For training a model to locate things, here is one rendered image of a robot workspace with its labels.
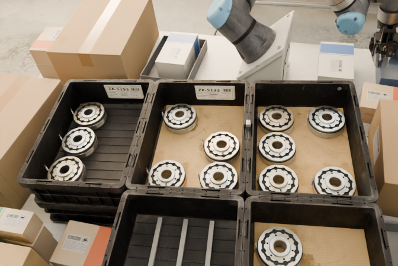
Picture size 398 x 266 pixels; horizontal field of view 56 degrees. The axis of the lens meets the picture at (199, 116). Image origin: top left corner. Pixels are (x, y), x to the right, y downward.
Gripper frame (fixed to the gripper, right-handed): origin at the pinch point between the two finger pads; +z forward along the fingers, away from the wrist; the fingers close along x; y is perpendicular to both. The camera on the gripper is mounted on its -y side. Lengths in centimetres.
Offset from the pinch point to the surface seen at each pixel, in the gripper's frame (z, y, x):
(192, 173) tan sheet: -9, 65, -49
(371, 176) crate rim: -16, 62, -4
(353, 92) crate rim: -16.4, 33.7, -9.1
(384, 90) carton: -0.1, 14.3, 1.4
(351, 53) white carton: -2.5, -1.9, -9.9
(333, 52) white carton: -3.0, -1.2, -16.1
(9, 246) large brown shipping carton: -19, 99, -83
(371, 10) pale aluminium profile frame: 65, -138, 4
